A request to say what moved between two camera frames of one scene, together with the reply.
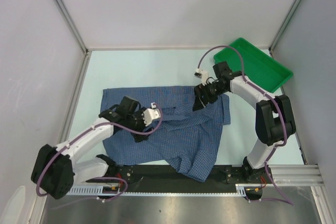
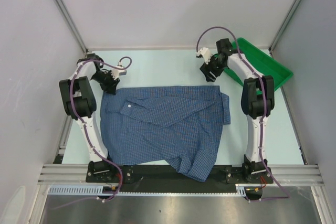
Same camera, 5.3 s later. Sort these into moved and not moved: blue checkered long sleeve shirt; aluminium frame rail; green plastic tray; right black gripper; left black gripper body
Moved: right black gripper; left black gripper body
Not moved: blue checkered long sleeve shirt; aluminium frame rail; green plastic tray
